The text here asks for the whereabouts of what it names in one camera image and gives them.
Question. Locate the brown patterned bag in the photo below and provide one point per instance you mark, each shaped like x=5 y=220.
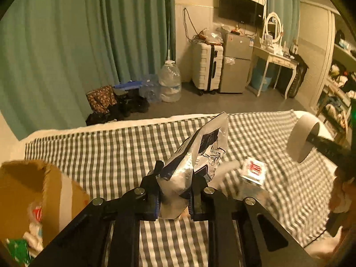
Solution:
x=101 y=99

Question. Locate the blue storage bin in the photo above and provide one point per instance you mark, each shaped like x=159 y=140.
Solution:
x=258 y=72

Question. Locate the cardboard box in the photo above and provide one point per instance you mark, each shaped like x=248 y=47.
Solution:
x=37 y=202

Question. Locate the oval vanity mirror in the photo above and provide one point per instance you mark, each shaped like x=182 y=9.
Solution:
x=273 y=29

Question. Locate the white suitcase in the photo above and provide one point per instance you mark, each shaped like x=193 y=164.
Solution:
x=207 y=61

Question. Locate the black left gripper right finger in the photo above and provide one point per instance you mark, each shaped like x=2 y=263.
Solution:
x=242 y=232

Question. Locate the person right hand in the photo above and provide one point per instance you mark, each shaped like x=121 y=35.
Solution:
x=343 y=194

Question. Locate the white round container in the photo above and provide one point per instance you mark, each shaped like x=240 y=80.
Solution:
x=298 y=146

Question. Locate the checkered tablecloth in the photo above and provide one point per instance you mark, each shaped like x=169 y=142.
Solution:
x=108 y=163

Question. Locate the green white medicine box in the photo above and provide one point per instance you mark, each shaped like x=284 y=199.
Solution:
x=18 y=249

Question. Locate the green curtain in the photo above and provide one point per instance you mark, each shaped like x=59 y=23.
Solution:
x=53 y=52

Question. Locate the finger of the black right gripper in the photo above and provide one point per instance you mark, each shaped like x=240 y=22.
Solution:
x=342 y=157

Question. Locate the grey mini fridge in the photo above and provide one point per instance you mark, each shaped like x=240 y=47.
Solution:
x=237 y=57

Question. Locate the wall mounted television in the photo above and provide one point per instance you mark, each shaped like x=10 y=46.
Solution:
x=246 y=12

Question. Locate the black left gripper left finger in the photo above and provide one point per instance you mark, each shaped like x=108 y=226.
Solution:
x=106 y=233

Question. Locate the large clear water bottle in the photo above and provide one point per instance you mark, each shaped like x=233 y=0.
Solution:
x=170 y=82

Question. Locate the floral tissue pack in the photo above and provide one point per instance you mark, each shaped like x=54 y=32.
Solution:
x=199 y=154

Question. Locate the small red white sachet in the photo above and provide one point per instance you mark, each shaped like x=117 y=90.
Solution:
x=253 y=170

